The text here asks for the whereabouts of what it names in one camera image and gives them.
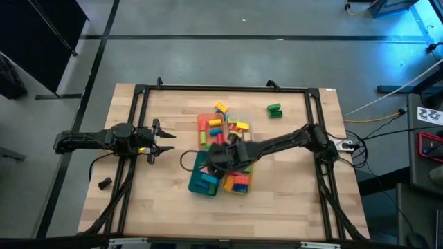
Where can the red wooden cylinder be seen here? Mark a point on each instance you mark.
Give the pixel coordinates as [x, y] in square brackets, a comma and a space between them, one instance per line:
[203, 125]
[219, 139]

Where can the black side desk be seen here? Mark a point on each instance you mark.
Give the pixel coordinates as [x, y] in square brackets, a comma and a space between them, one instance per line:
[413, 138]

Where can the yellow wooden cylinder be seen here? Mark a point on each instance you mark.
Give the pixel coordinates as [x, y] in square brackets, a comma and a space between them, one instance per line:
[215, 122]

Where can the black partition panel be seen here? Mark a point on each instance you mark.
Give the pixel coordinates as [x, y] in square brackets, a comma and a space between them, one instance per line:
[34, 34]

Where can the orange Lego brick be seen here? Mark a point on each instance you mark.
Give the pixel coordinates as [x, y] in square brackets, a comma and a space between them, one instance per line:
[229, 183]

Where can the blue wooden cylinder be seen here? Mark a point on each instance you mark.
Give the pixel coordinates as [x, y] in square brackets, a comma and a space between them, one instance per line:
[215, 131]

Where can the small black object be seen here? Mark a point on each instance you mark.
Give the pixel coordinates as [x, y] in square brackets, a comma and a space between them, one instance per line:
[105, 183]

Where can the orange plastic bin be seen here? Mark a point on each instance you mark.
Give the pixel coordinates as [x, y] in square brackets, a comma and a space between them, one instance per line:
[209, 117]

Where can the lime wooden block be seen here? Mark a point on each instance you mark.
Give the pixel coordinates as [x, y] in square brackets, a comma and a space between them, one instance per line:
[232, 121]

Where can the grey chair foot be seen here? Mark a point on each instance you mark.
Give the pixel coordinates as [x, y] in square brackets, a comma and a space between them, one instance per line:
[10, 154]

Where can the red Lego brick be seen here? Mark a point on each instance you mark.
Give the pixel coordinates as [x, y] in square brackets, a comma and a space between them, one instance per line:
[232, 128]

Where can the black low desk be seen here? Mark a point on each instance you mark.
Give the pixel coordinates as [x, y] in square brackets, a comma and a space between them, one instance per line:
[415, 214]

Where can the silver frame bracket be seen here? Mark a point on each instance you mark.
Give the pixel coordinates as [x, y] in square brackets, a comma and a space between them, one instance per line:
[128, 241]
[320, 245]

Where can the grey round object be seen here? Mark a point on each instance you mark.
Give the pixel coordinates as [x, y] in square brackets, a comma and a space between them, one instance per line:
[436, 175]

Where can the red case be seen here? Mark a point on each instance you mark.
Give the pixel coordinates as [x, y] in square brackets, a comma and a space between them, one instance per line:
[420, 145]

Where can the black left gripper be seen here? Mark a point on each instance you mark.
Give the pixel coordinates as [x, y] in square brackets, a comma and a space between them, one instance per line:
[147, 140]

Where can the black tripod clamp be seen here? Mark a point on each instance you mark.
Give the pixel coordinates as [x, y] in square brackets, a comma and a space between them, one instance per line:
[432, 46]

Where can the black frame clamp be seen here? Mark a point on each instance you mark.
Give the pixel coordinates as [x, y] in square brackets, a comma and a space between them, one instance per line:
[159, 82]
[272, 84]

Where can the blue box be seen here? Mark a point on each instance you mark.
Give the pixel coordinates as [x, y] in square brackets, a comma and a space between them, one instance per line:
[391, 7]

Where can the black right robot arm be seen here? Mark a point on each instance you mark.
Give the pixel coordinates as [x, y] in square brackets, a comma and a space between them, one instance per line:
[284, 140]

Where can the thin blue wooden stick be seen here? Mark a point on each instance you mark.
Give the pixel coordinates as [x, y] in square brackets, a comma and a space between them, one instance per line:
[201, 184]

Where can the yellow Lego brick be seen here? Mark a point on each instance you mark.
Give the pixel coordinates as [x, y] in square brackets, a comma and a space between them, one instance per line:
[221, 107]

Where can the black aluminium table frame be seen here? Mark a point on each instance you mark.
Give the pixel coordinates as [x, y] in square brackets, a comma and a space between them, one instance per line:
[225, 88]

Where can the green wooden plank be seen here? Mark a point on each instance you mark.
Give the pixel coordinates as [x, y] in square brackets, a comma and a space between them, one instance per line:
[212, 189]

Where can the printed white paper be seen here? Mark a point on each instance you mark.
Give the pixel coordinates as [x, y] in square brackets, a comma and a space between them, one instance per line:
[429, 115]

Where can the small yellow tag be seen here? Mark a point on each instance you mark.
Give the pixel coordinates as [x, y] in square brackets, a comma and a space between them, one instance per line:
[141, 149]

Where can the salmon Lego brick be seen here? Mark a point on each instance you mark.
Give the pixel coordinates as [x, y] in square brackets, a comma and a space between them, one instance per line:
[242, 180]

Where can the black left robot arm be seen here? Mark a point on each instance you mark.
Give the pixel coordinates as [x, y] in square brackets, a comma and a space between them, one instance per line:
[86, 140]

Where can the teal plastic bin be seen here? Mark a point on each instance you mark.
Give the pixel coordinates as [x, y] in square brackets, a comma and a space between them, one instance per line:
[195, 180]

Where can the dark green Lego brick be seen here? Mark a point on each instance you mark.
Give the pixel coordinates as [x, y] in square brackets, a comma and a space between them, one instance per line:
[275, 114]

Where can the black stand bar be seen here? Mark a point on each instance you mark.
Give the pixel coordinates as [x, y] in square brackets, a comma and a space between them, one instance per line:
[384, 89]

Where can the lime wooden arch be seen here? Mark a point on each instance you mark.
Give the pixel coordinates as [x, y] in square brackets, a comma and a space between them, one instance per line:
[236, 134]

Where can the blue Lego brick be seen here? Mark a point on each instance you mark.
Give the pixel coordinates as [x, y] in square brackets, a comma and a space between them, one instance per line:
[240, 188]

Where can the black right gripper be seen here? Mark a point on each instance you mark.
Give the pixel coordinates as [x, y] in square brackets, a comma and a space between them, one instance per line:
[228, 155]

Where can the yellow wooden arch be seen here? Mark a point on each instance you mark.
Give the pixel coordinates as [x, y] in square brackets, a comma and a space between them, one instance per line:
[242, 126]

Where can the black bag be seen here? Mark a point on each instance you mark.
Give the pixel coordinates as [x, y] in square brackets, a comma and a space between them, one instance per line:
[10, 83]

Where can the tan wooden block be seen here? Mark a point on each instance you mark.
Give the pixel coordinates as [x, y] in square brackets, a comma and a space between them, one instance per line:
[246, 136]

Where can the yellow plastic bin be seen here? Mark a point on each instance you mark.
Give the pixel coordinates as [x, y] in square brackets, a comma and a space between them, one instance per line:
[250, 183]

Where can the black computer mouse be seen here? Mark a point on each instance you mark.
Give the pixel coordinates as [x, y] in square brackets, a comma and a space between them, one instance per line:
[417, 241]

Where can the clear plastic bin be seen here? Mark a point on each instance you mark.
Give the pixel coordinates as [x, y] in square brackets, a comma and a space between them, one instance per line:
[247, 119]

